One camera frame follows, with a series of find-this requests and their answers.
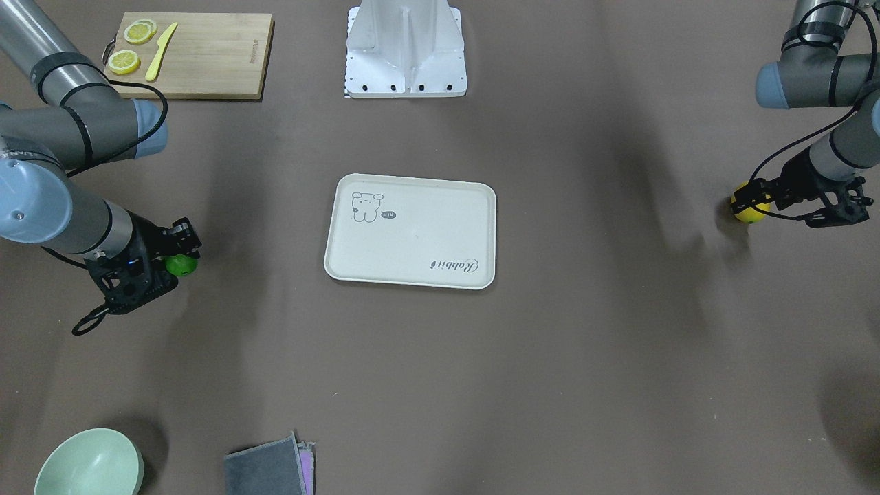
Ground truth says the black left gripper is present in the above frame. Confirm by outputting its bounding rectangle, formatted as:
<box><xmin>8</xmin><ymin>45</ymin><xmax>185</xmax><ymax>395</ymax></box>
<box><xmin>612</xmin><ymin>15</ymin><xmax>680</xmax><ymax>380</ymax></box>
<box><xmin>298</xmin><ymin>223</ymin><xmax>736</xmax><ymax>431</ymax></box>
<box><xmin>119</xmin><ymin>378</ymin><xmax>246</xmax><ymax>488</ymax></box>
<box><xmin>730</xmin><ymin>150</ymin><xmax>873</xmax><ymax>228</ymax></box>

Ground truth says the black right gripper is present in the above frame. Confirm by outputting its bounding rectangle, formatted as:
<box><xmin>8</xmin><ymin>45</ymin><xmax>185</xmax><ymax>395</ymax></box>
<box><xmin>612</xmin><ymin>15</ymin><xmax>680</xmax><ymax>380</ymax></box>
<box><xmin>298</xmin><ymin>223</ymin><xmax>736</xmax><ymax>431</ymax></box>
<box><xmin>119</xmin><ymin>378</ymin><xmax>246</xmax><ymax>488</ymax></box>
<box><xmin>86</xmin><ymin>213</ymin><xmax>202</xmax><ymax>316</ymax></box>

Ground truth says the green lime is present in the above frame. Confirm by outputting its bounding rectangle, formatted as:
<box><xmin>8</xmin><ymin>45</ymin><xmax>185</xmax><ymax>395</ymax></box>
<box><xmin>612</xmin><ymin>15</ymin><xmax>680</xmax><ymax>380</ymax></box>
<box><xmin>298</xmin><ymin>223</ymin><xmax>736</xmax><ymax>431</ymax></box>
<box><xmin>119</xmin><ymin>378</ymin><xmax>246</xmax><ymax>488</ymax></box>
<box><xmin>164</xmin><ymin>254</ymin><xmax>199</xmax><ymax>278</ymax></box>

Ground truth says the yellow lemon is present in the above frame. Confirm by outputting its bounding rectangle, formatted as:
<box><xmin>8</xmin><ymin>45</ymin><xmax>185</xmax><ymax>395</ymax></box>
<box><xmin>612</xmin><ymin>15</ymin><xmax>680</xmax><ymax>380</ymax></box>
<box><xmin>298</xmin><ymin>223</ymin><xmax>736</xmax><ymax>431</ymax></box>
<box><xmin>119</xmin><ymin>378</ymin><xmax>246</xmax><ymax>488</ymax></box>
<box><xmin>729</xmin><ymin>181</ymin><xmax>772</xmax><ymax>223</ymax></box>

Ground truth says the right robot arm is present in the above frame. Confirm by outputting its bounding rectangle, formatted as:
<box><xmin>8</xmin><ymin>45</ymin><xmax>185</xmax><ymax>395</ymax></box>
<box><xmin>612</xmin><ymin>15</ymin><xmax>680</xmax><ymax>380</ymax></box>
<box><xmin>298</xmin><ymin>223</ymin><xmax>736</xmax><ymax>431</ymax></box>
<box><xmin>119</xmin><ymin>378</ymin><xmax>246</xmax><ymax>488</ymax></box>
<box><xmin>1</xmin><ymin>1</ymin><xmax>201</xmax><ymax>317</ymax></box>

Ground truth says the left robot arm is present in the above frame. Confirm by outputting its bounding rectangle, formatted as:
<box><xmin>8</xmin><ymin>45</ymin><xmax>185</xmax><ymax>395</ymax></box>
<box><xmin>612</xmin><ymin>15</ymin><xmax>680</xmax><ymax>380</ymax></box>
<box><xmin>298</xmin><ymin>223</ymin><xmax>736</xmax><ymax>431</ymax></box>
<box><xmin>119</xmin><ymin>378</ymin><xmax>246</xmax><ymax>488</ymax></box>
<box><xmin>729</xmin><ymin>1</ymin><xmax>879</xmax><ymax>228</ymax></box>

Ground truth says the cream rabbit tray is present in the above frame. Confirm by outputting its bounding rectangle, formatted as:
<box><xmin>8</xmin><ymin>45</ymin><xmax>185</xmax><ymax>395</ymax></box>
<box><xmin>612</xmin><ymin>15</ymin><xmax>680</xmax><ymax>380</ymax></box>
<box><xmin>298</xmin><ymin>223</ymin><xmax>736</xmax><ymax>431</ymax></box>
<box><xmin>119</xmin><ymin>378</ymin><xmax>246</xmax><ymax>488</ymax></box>
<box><xmin>323</xmin><ymin>173</ymin><xmax>497</xmax><ymax>291</ymax></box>

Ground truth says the yellow plastic knife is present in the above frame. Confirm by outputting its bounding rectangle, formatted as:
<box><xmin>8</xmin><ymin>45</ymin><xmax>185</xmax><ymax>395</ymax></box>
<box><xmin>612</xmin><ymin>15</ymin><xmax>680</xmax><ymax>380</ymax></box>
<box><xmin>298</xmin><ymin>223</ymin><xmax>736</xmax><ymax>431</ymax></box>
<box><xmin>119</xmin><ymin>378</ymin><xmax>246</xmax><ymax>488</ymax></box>
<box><xmin>145</xmin><ymin>22</ymin><xmax>179</xmax><ymax>83</ymax></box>

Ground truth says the lemon slice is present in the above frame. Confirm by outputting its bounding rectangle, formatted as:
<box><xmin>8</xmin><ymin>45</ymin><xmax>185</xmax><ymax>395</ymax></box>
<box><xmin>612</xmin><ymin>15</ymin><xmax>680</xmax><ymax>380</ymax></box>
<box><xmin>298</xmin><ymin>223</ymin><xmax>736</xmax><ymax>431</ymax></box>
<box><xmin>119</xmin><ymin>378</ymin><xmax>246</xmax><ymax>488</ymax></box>
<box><xmin>106</xmin><ymin>49</ymin><xmax>141</xmax><ymax>76</ymax></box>
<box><xmin>123</xmin><ymin>19</ymin><xmax>158</xmax><ymax>46</ymax></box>

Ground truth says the wooden cutting board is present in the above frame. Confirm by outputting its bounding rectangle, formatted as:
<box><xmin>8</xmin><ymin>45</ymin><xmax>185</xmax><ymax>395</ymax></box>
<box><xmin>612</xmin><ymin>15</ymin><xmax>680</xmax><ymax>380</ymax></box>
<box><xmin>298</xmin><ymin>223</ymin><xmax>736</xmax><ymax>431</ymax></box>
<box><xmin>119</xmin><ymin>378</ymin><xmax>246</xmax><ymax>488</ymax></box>
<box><xmin>104</xmin><ymin>12</ymin><xmax>274</xmax><ymax>100</ymax></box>

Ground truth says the mint green bowl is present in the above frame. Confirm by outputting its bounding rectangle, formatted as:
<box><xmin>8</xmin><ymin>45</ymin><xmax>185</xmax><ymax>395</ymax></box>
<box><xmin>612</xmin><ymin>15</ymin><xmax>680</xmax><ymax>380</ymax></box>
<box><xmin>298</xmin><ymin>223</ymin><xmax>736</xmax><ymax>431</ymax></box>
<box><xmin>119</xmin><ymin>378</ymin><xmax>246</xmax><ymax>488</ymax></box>
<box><xmin>32</xmin><ymin>428</ymin><xmax>145</xmax><ymax>494</ymax></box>

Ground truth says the grey folded cloth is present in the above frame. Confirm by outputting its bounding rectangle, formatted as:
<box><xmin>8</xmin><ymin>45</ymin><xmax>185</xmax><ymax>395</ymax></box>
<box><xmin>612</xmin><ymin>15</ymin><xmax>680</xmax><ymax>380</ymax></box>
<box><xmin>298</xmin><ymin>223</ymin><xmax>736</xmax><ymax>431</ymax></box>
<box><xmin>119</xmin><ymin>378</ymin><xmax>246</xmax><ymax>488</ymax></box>
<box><xmin>223</xmin><ymin>432</ymin><xmax>316</xmax><ymax>494</ymax></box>

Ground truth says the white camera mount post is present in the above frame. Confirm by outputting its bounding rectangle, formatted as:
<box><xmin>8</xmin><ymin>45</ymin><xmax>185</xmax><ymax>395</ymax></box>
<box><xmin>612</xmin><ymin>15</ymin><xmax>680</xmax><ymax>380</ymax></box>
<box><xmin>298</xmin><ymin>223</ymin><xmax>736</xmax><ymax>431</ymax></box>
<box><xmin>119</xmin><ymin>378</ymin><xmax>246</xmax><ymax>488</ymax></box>
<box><xmin>344</xmin><ymin>1</ymin><xmax>468</xmax><ymax>98</ymax></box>

